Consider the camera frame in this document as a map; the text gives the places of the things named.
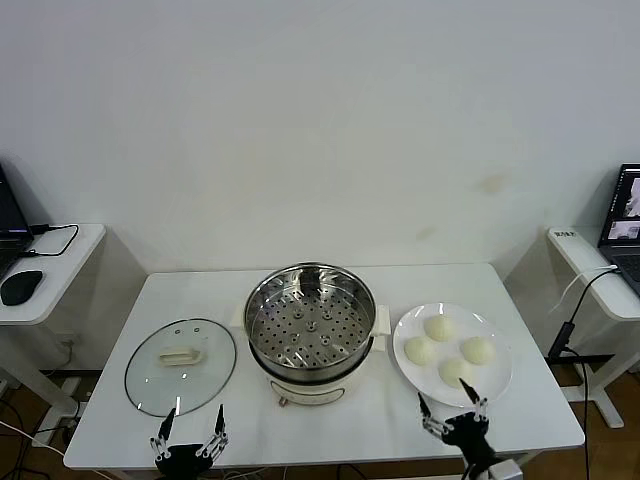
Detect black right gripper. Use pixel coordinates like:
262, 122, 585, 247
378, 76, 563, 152
417, 378, 501, 466

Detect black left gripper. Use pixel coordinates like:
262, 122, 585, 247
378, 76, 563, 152
149, 403, 230, 476

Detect white steamed baozi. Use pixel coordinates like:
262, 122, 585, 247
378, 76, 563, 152
459, 336, 496, 365
403, 336, 437, 367
423, 315, 457, 343
438, 357, 475, 389

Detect stainless steel steamer basket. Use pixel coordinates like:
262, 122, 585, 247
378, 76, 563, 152
229, 261, 392, 382

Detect white round plate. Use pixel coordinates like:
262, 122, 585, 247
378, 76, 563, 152
392, 301, 514, 407

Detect round glass pot lid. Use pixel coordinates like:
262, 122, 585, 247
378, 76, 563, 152
123, 317, 237, 419

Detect cream electric cooking pot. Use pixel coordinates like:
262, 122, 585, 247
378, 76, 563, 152
249, 332, 389, 407

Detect white side table with mouse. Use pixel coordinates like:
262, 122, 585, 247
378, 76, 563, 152
0, 223, 107, 446

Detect white side table with label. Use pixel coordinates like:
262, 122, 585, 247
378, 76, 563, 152
545, 225, 640, 429

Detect black computer mouse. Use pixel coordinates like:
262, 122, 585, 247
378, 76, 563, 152
0, 269, 44, 306

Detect black laptop beside mouse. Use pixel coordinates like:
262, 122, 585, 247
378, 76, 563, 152
0, 162, 35, 281

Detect black cable with adapter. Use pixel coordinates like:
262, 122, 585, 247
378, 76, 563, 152
547, 269, 621, 364

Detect white floor cable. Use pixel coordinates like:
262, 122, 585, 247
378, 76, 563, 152
0, 418, 67, 457

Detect white laptop cable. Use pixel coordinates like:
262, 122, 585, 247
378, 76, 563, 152
559, 267, 616, 305

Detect black laptop plug cable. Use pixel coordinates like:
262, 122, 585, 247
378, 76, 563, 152
17, 223, 80, 260

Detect grey laptop with white cable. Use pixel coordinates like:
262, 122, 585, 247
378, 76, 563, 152
597, 162, 640, 296

